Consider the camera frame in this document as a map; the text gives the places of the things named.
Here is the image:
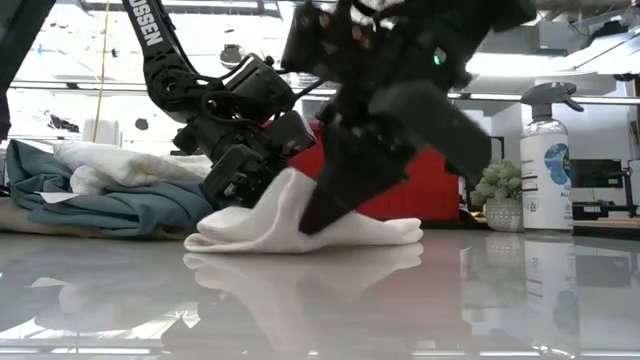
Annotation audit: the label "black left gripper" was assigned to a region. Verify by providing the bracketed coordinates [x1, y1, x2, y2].
[172, 52, 301, 209]

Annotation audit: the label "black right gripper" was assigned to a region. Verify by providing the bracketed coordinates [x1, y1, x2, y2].
[299, 19, 494, 236]

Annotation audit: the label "white smooth cloth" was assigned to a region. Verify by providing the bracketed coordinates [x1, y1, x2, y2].
[183, 167, 425, 255]

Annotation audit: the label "teal grey shirt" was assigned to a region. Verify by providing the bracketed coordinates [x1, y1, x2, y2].
[5, 139, 216, 239]

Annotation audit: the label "beige shorts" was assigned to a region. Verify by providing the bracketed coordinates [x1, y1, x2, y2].
[0, 197, 191, 240]

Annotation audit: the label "red plastic laundry bin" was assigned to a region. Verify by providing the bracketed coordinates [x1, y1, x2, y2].
[264, 119, 461, 222]

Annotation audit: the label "small potted succulent plant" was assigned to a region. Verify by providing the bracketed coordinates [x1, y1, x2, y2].
[470, 159, 525, 233]

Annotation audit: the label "clear spray bottle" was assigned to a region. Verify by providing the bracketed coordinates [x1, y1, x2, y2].
[519, 82, 585, 231]

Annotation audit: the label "long ceiling light strip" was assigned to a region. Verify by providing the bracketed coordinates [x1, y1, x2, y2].
[7, 79, 640, 106]

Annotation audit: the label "black monitor stand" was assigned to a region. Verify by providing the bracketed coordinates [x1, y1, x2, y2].
[573, 169, 640, 220]

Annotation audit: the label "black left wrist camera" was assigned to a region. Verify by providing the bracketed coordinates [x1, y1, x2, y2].
[264, 110, 317, 160]

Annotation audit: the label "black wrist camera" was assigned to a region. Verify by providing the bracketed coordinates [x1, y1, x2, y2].
[264, 110, 317, 160]
[282, 0, 361, 76]

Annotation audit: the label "black ceiling dome camera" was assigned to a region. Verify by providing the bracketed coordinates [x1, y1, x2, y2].
[219, 43, 245, 69]

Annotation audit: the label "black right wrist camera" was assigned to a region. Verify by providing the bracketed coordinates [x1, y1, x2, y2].
[282, 0, 361, 76]

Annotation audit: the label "black wall monitor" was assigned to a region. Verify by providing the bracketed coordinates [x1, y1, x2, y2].
[571, 158, 624, 190]

